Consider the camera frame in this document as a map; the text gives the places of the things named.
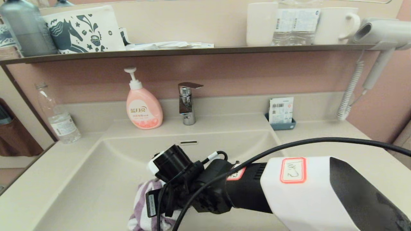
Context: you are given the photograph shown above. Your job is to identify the purple white striped towel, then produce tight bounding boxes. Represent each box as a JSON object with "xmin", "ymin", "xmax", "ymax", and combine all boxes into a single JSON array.
[{"xmin": 128, "ymin": 179, "xmax": 181, "ymax": 231}]

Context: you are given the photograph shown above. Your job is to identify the chrome faucet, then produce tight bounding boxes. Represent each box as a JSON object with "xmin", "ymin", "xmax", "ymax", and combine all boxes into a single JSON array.
[{"xmin": 178, "ymin": 82, "xmax": 204, "ymax": 126}]

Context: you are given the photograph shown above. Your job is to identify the beige wash basin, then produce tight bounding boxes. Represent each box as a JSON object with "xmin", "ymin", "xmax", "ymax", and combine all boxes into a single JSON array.
[{"xmin": 32, "ymin": 129, "xmax": 322, "ymax": 231}]

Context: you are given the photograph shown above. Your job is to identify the pink soap pump bottle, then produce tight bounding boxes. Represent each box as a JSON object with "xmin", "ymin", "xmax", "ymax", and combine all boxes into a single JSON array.
[{"xmin": 124, "ymin": 67, "xmax": 163, "ymax": 130}]

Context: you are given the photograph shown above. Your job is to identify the small blue tray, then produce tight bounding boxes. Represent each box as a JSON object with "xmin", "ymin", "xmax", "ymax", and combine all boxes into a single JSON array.
[{"xmin": 265, "ymin": 112, "xmax": 296, "ymax": 131}]

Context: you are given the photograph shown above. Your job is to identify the white printed sachets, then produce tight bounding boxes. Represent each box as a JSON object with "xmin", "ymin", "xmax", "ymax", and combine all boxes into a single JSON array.
[{"xmin": 269, "ymin": 97, "xmax": 294, "ymax": 124}]

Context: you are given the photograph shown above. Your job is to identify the tall clear plastic water bottle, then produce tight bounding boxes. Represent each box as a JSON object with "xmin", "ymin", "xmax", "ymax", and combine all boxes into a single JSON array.
[{"xmin": 35, "ymin": 84, "xmax": 82, "ymax": 144}]

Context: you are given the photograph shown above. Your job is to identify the flat white plastic packet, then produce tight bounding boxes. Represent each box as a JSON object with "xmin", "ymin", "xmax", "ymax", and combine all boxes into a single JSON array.
[{"xmin": 125, "ymin": 41, "xmax": 214, "ymax": 51}]

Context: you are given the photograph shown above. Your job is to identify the white horse print pouch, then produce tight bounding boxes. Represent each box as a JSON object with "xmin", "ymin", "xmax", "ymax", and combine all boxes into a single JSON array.
[{"xmin": 43, "ymin": 5, "xmax": 126, "ymax": 55}]

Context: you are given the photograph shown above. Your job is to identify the grey blue cloth item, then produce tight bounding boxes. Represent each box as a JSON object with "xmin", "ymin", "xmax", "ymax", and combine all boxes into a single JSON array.
[{"xmin": 0, "ymin": 104, "xmax": 13, "ymax": 126}]

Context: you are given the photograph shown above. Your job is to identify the clear bottle with white label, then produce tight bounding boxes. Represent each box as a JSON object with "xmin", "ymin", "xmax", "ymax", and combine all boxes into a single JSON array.
[
  {"xmin": 272, "ymin": 0, "xmax": 296, "ymax": 46},
  {"xmin": 294, "ymin": 0, "xmax": 321, "ymax": 46}
]

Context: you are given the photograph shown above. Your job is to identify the grey metal bottle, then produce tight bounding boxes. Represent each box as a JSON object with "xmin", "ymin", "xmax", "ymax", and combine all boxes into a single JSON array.
[{"xmin": 0, "ymin": 0, "xmax": 58, "ymax": 58}]

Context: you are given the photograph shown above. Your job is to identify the blue patterned pouch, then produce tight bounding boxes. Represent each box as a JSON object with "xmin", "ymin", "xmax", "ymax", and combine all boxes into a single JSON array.
[{"xmin": 0, "ymin": 25, "xmax": 16, "ymax": 49}]

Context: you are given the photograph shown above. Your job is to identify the white hair dryer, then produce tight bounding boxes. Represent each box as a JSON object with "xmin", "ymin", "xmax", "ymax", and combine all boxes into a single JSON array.
[{"xmin": 352, "ymin": 18, "xmax": 411, "ymax": 90}]

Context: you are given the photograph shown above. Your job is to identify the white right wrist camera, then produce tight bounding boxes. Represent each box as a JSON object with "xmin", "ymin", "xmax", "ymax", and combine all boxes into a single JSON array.
[{"xmin": 147, "ymin": 151, "xmax": 166, "ymax": 176}]

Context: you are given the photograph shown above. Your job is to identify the short white banded black cable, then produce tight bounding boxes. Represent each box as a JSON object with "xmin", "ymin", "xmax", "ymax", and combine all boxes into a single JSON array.
[{"xmin": 201, "ymin": 150, "xmax": 229, "ymax": 166}]

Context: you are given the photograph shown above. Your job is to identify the brown wall shelf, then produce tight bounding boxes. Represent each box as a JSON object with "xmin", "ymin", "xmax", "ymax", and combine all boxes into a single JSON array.
[{"xmin": 0, "ymin": 43, "xmax": 376, "ymax": 67}]

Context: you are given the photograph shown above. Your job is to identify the thick long black cable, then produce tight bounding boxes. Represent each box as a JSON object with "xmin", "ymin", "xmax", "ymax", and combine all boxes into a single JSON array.
[{"xmin": 172, "ymin": 137, "xmax": 411, "ymax": 231}]

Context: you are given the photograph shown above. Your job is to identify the white handleless cup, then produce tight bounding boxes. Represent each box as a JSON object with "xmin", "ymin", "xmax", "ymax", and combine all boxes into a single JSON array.
[{"xmin": 246, "ymin": 3, "xmax": 278, "ymax": 47}]

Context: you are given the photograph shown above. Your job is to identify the white coiled dryer cord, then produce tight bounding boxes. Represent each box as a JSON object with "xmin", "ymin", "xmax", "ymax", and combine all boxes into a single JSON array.
[{"xmin": 336, "ymin": 51, "xmax": 368, "ymax": 122}]

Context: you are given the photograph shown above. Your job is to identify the white handled mug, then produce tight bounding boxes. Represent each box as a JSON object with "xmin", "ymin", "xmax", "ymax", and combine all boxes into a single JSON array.
[{"xmin": 313, "ymin": 7, "xmax": 361, "ymax": 45}]

